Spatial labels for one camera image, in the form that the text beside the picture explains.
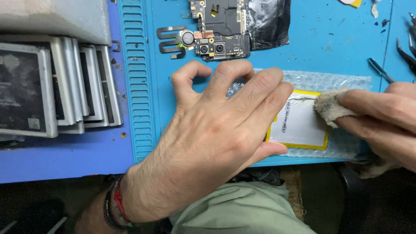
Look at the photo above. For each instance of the person's left hand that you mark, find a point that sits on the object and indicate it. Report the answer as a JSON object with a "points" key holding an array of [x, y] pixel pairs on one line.
{"points": [[208, 136]]}

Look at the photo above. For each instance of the person's right hand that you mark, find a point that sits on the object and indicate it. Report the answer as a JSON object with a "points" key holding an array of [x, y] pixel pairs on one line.
{"points": [[390, 130]]}

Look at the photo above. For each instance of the beige cleaning cloth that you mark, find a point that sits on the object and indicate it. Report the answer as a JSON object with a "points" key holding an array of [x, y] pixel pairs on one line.
{"points": [[326, 107]]}

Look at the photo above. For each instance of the white yellow-edged phone battery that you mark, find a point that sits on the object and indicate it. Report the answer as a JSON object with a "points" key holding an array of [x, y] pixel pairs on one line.
{"points": [[302, 126]]}

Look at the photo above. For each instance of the black metal tweezers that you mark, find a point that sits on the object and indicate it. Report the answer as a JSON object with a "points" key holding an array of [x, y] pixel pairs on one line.
{"points": [[380, 70]]}

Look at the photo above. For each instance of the black round stool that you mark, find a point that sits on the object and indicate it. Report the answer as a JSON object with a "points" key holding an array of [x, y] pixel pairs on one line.
{"points": [[352, 195]]}

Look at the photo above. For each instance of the clear bubble wrap sheet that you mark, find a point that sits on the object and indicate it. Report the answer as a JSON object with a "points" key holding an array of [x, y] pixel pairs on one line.
{"points": [[328, 79]]}

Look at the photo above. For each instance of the person's green garment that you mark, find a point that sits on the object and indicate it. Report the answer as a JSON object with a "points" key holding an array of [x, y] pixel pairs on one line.
{"points": [[240, 211]]}

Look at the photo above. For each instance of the round silver vibration motor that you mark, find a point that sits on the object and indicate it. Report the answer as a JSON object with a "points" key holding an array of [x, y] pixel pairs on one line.
{"points": [[187, 38]]}

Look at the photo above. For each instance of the brown woven cloth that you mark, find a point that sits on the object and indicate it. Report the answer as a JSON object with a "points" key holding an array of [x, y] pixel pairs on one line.
{"points": [[292, 191]]}

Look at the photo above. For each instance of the dark metal hand tool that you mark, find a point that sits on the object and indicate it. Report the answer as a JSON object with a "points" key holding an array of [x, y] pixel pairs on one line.
{"points": [[412, 27]]}

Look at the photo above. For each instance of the phone motherboard with cameras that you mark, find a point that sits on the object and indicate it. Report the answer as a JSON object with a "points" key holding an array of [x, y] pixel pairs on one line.
{"points": [[224, 29]]}

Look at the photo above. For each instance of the blue silicone repair mat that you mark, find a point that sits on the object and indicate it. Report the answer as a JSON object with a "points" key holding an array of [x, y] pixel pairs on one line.
{"points": [[325, 42]]}

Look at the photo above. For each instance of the crumpled black foil sheet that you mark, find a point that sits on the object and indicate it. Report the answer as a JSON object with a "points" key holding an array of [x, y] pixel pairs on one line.
{"points": [[269, 22]]}

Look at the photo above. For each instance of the yellow sticker scrap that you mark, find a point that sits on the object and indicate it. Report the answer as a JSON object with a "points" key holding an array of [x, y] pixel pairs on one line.
{"points": [[354, 2]]}

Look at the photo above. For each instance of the row of silver phone batteries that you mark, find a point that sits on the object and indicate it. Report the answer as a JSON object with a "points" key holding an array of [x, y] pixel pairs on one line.
{"points": [[48, 87]]}

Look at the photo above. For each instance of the white foam block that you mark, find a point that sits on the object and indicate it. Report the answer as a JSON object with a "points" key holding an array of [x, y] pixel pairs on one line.
{"points": [[52, 16]]}

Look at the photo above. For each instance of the small dark metal bracket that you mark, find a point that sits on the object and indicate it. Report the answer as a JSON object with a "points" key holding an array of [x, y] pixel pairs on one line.
{"points": [[116, 46]]}

